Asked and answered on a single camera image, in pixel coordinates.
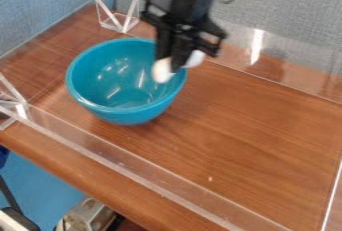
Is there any clear acrylic back barrier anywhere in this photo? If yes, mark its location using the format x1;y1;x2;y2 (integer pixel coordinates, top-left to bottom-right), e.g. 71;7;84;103
139;14;342;104

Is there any clear acrylic corner bracket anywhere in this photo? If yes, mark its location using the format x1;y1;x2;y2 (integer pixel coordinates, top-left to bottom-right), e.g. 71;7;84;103
95;0;140;34

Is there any clear acrylic barrier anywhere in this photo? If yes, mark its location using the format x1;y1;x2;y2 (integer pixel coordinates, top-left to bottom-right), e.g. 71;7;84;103
0;100;291;231
139;14;342;104

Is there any white power strip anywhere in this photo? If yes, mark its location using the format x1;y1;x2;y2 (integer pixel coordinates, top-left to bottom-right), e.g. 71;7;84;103
53;197;116;231

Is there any clear acrylic left bracket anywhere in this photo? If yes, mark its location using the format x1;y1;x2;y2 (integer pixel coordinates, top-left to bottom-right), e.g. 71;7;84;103
0;73;29;131

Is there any clear acrylic front barrier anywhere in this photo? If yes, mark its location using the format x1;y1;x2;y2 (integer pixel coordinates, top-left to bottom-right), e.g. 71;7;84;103
0;100;291;231

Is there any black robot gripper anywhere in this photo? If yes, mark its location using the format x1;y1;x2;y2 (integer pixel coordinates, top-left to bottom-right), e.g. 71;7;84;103
140;0;227;73

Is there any blue plastic bowl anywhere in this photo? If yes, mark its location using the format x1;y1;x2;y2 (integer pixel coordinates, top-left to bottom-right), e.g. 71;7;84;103
65;38;187;126

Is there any white toy mushroom brown cap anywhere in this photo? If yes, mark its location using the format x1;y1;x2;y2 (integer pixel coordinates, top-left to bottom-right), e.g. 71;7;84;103
151;50;206;83

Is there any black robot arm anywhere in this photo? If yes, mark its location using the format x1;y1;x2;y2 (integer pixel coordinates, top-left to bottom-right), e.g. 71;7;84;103
140;0;228;73

